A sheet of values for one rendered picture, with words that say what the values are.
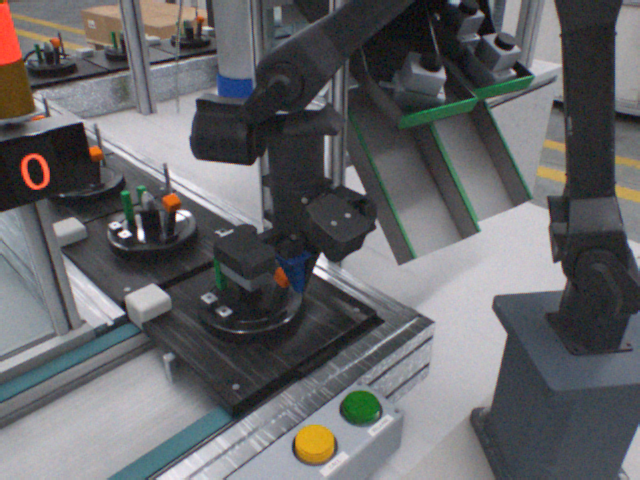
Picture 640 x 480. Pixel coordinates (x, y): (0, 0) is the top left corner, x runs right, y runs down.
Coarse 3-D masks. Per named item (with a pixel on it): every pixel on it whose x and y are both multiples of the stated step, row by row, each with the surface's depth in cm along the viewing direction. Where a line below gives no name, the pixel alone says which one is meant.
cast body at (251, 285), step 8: (240, 224) 71; (248, 224) 71; (256, 232) 70; (224, 272) 74; (232, 272) 72; (240, 280) 72; (248, 280) 70; (256, 280) 71; (264, 280) 72; (272, 280) 73; (248, 288) 71; (256, 288) 71
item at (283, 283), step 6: (276, 264) 69; (270, 270) 68; (276, 270) 67; (282, 270) 67; (276, 276) 67; (282, 276) 66; (282, 282) 67; (288, 282) 67; (276, 288) 69; (282, 288) 68; (288, 288) 69; (276, 294) 69; (282, 294) 69; (276, 300) 70; (282, 300) 70; (270, 306) 72; (276, 306) 71; (282, 306) 72; (276, 312) 72
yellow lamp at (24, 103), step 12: (0, 72) 54; (12, 72) 54; (24, 72) 56; (0, 84) 54; (12, 84) 55; (24, 84) 56; (0, 96) 55; (12, 96) 55; (24, 96) 56; (0, 108) 55; (12, 108) 56; (24, 108) 56
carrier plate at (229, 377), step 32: (192, 288) 81; (320, 288) 81; (160, 320) 75; (192, 320) 75; (320, 320) 75; (352, 320) 75; (192, 352) 70; (224, 352) 70; (256, 352) 70; (288, 352) 70; (320, 352) 71; (224, 384) 65; (256, 384) 65
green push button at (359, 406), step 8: (352, 392) 64; (360, 392) 64; (368, 392) 64; (344, 400) 63; (352, 400) 63; (360, 400) 63; (368, 400) 63; (376, 400) 63; (344, 408) 63; (352, 408) 62; (360, 408) 62; (368, 408) 62; (376, 408) 62; (352, 416) 62; (360, 416) 61; (368, 416) 62; (376, 416) 62
